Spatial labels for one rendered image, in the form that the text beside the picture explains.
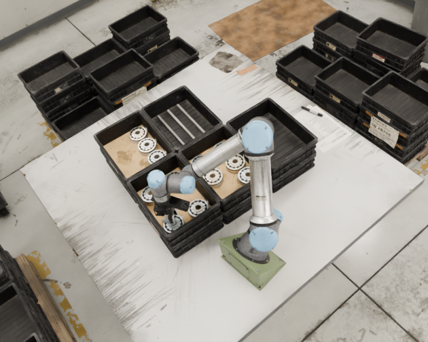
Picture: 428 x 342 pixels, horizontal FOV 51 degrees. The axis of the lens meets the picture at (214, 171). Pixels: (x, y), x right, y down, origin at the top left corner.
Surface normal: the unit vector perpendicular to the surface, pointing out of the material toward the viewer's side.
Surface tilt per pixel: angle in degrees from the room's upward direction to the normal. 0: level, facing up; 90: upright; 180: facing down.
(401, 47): 0
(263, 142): 45
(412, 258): 0
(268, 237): 60
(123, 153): 0
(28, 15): 90
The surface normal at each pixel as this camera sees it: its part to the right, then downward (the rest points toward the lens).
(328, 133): -0.11, -0.59
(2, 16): 0.62, 0.58
